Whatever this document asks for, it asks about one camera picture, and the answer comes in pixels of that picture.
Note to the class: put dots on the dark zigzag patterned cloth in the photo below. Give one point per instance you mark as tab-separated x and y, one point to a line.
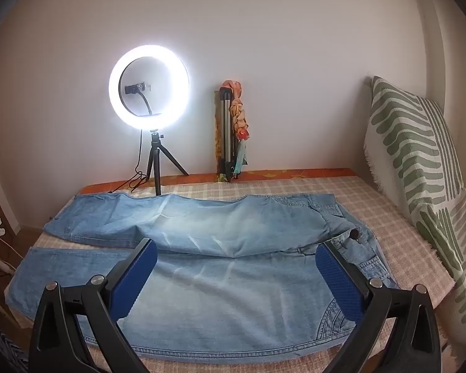
4	347

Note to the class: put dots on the light blue denim shirt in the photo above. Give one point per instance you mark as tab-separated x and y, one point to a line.
217	217

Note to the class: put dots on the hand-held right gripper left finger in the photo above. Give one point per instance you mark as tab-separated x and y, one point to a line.
139	276

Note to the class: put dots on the colourful patterned scarf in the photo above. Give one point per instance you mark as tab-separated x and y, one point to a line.
239	116

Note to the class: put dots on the folded silver tripod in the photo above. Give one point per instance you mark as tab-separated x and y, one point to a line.
226	132

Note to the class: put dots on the pink checked blanket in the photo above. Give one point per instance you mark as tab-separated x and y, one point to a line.
392	217

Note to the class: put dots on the green patterned white pillow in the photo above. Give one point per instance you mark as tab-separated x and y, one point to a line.
454	248
404	136

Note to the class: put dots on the black mini tripod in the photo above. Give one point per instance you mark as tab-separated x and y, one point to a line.
155	163

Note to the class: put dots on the orange patterned cloth strip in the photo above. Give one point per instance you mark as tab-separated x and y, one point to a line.
218	132

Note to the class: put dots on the black phone clamp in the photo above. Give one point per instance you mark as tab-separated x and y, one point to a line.
134	88

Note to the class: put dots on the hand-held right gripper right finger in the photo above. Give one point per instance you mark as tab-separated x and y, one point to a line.
339	279

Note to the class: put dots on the orange patterned bedsheet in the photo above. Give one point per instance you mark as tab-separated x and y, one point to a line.
295	173

